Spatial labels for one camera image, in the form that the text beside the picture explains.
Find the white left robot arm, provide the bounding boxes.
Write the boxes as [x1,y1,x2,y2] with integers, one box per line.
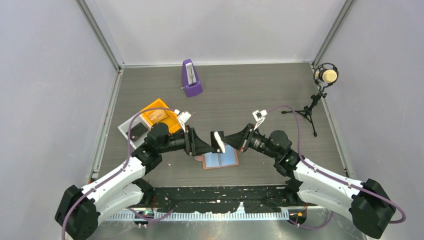
[54,122,224,240]

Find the purple cable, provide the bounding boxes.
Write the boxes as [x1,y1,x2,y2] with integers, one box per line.
[60,107,181,240]
[266,105,407,231]

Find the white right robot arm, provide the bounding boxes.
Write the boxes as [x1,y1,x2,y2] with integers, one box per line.
[221,123,396,239]

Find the white plastic bin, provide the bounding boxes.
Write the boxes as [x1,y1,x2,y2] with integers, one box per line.
[117,114,152,150]

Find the card in yellow bin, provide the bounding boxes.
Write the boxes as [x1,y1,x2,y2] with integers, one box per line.
[147,109,168,123]

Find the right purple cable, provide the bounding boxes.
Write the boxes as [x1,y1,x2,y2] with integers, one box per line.
[266,105,407,231]

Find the orange leather card holder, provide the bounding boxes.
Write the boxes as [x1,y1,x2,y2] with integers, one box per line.
[194,145,239,170]

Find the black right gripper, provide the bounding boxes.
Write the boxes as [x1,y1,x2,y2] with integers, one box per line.
[222,123,280,160]

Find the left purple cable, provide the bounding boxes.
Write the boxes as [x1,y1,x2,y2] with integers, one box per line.
[60,107,181,240]

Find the yellow plastic bin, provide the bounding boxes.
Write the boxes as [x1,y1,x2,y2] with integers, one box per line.
[140,98,181,134]

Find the black microphone tripod stand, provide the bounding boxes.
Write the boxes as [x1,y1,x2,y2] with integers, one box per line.
[281,87,327,137]

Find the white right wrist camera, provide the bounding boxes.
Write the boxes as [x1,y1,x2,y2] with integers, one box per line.
[252,109,268,130]

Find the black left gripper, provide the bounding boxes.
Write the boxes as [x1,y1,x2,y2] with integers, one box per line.
[158,125,214,156]

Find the purple metronome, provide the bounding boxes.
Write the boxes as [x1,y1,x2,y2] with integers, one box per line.
[181,59,203,98]

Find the black card in white bin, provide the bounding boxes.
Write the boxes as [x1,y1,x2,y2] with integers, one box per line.
[129,122,149,142]

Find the beige foam microphone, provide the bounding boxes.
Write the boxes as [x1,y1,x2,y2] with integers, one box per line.
[313,62,339,87]

